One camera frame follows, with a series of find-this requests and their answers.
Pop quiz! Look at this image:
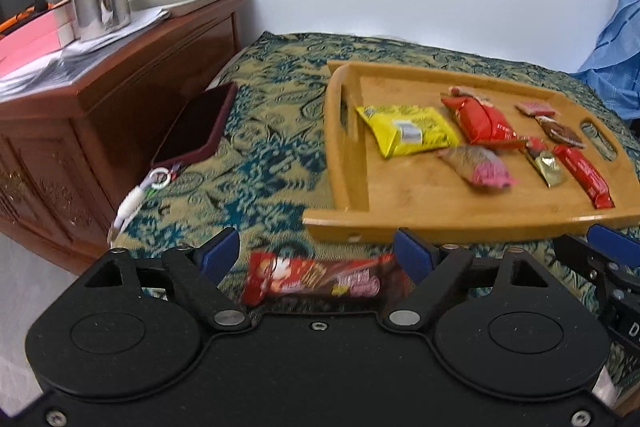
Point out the metal mug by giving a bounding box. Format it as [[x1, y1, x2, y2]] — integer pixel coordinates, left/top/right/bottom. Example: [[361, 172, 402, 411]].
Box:
[[65, 0, 132, 42]]

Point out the pink box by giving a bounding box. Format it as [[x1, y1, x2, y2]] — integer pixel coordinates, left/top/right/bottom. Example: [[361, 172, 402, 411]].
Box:
[[0, 0, 76, 72]]

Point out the red striped snack packet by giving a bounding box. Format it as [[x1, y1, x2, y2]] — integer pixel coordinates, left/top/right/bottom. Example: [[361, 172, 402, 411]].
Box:
[[447, 85, 496, 108]]

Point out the phone in maroon case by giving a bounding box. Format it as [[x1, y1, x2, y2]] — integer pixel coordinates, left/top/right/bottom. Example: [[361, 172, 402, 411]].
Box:
[[150, 82, 239, 170]]

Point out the red nut bag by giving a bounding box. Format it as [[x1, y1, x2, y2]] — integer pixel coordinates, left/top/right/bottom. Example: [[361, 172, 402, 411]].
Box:
[[440, 94, 523, 146]]

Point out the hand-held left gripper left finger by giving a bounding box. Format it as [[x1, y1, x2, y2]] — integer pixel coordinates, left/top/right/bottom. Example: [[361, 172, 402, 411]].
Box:
[[82, 227, 252, 334]]

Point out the red label cracker packet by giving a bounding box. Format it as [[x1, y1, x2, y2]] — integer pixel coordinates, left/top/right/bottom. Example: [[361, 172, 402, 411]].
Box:
[[516, 101, 557, 118]]

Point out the blue checked cloth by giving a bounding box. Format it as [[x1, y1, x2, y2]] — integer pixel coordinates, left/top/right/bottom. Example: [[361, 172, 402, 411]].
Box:
[[575, 0, 640, 122]]

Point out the yellow snack packet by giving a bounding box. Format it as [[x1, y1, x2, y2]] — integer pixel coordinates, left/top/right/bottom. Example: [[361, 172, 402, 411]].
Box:
[[356, 104, 461, 158]]

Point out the brown chocolate packet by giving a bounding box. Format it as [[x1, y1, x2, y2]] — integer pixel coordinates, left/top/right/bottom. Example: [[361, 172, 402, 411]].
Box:
[[536, 116, 586, 149]]

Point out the long red snack bar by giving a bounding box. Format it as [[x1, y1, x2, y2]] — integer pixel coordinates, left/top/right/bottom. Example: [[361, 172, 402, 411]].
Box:
[[241, 251, 416, 308]]

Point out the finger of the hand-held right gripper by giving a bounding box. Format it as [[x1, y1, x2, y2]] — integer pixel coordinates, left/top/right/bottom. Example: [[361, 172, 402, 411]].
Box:
[[586, 223, 640, 258], [552, 233, 613, 290]]

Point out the pink snack packet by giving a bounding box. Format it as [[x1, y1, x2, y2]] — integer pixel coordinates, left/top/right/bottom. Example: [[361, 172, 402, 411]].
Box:
[[436, 144, 517, 194]]

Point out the gold candy packet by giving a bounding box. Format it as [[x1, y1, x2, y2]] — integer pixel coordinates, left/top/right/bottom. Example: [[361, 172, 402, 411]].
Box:
[[525, 146, 569, 188]]

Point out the wooden cabinet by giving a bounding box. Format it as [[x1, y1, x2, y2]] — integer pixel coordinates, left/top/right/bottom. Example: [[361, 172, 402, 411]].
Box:
[[0, 0, 249, 275]]

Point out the wooden tray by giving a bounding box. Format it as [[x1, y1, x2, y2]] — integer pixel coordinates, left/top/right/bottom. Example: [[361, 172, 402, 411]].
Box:
[[302, 61, 640, 245]]

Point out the stack of papers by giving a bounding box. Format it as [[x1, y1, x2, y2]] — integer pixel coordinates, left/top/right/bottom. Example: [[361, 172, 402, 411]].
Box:
[[0, 7, 171, 100]]

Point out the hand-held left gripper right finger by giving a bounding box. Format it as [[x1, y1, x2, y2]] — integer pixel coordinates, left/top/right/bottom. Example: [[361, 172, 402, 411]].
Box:
[[384, 227, 563, 333]]

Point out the white phone strap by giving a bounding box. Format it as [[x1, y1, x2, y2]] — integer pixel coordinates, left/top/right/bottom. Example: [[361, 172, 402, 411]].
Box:
[[107, 164, 183, 248]]

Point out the orange tool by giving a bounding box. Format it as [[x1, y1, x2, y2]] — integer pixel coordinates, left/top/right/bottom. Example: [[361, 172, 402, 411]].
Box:
[[0, 9, 36, 32]]

